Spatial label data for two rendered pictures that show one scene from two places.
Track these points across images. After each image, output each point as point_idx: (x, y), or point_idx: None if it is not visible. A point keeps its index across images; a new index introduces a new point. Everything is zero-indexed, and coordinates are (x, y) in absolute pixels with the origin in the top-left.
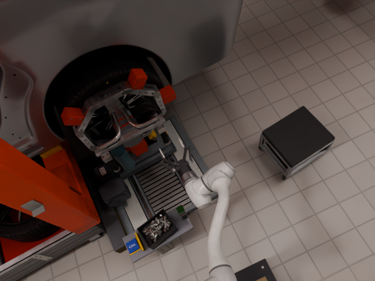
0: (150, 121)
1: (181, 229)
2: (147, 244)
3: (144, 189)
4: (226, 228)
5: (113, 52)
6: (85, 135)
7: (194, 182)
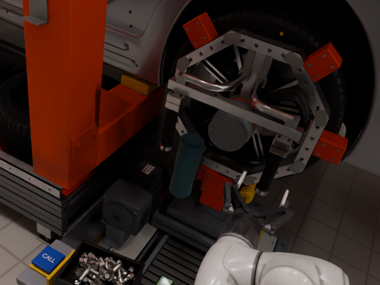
0: (280, 113)
1: None
2: (61, 272)
3: (156, 261)
4: None
5: (323, 29)
6: None
7: (241, 245)
